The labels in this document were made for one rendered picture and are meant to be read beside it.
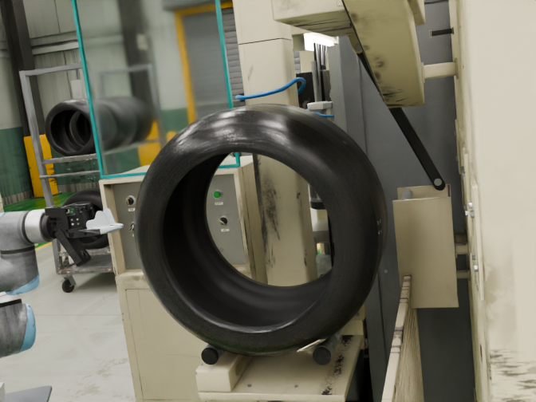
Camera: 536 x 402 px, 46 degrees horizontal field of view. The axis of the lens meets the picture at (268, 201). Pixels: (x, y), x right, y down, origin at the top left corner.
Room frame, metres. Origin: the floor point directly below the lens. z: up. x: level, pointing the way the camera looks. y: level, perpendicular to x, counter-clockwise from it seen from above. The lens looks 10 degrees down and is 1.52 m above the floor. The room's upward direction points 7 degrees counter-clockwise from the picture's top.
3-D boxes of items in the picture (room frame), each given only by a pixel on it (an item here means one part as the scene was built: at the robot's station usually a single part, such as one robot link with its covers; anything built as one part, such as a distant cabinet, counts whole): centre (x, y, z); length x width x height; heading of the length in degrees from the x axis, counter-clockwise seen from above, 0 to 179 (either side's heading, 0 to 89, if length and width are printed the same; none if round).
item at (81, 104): (5.86, 1.42, 0.96); 1.36 x 0.71 x 1.92; 161
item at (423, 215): (1.71, -0.42, 1.05); 0.20 x 0.15 x 0.30; 164
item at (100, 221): (1.61, 0.43, 1.24); 0.09 x 0.03 x 0.06; 74
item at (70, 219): (1.66, 0.53, 1.24); 0.12 x 0.08 x 0.09; 74
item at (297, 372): (1.60, 0.00, 0.80); 0.37 x 0.36 x 0.02; 74
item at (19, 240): (1.70, 0.69, 1.23); 0.12 x 0.09 x 0.10; 74
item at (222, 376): (1.64, 0.14, 0.84); 0.36 x 0.09 x 0.06; 164
